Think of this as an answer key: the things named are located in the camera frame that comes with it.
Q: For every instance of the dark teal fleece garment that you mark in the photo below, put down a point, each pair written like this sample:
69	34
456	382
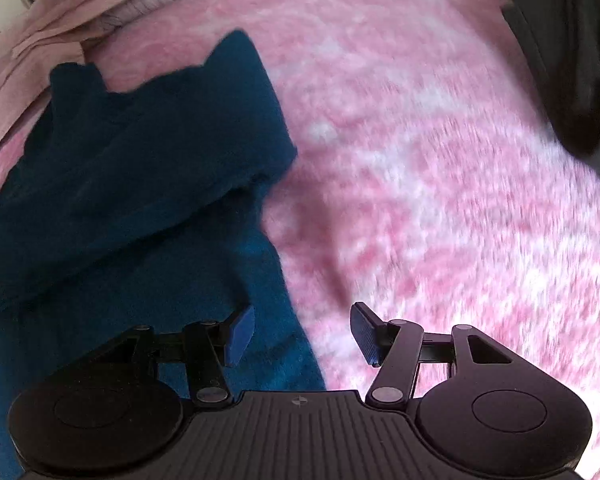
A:
130	170

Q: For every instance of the dark grey cloth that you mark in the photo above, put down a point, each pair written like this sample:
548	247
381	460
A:
572	65

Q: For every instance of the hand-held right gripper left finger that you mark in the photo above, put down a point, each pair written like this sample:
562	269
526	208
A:
240	334

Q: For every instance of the pink fluffy blanket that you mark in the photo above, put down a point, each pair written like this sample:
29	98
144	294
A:
410	170

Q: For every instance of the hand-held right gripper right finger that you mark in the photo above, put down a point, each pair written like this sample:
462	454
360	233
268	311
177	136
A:
362	332

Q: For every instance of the light pink quilt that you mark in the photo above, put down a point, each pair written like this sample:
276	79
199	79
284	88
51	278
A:
35	55

